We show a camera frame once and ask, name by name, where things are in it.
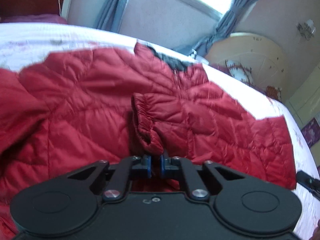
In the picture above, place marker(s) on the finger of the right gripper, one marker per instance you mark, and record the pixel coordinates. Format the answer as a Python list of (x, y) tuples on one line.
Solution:
[(309, 183)]

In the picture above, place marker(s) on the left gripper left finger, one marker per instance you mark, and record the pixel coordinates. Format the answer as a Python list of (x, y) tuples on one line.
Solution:
[(112, 182)]

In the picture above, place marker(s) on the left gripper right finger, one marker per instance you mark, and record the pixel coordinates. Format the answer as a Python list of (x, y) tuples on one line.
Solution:
[(198, 182)]

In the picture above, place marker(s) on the red quilted puffer jacket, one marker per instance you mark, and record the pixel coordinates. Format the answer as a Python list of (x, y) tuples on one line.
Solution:
[(78, 107)]

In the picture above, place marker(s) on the white red embroidered pillow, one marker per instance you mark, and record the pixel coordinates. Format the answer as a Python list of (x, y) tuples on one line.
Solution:
[(240, 72)]

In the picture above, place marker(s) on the beige round headboard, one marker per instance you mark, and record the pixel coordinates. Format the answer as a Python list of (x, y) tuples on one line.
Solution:
[(267, 60)]

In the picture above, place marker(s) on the white floral bed sheet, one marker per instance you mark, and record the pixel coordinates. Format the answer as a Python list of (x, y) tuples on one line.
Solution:
[(25, 44)]

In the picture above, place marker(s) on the left blue curtain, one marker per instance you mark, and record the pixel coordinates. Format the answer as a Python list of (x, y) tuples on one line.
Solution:
[(111, 15)]

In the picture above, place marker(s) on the blue curtain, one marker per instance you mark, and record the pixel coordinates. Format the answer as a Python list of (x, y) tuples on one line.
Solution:
[(225, 26), (111, 15)]

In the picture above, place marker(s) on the magenta pillow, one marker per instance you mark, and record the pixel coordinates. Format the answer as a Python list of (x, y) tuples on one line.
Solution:
[(44, 18)]

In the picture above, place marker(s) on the right blue curtain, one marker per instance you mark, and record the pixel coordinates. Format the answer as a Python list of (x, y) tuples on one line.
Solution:
[(225, 26)]

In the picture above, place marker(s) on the wall lamp fixture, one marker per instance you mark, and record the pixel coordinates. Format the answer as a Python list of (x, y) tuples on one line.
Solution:
[(307, 29)]

